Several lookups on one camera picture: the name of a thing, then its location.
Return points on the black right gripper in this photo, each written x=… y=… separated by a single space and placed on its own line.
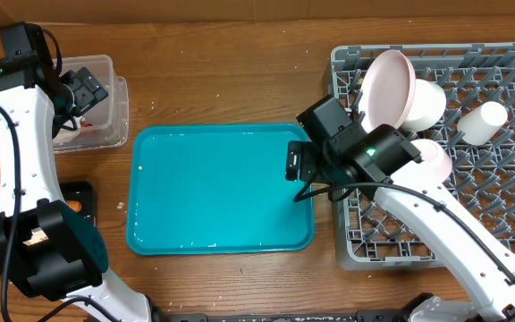
x=308 y=156

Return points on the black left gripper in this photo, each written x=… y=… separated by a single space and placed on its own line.
x=88 y=89

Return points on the red snack wrapper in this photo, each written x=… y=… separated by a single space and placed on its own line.
x=84 y=124

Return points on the white napkin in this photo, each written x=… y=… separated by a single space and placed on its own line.
x=65 y=136

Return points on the large white plate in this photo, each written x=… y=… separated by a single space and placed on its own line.
x=388 y=91

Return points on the orange carrot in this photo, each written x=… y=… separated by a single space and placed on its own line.
x=75 y=205

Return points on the white cup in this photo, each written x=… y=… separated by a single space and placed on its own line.
x=481 y=124

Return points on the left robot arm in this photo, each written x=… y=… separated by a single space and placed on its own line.
x=46 y=248

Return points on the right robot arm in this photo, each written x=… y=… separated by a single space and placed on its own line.
x=372 y=156

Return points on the black waste tray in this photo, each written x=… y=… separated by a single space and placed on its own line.
x=83 y=192

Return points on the grey dishwasher rack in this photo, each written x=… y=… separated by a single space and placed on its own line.
x=483 y=177

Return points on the clear plastic bin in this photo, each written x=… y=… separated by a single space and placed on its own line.
x=110 y=118

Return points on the teal plastic tray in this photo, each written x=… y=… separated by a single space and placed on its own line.
x=215 y=189

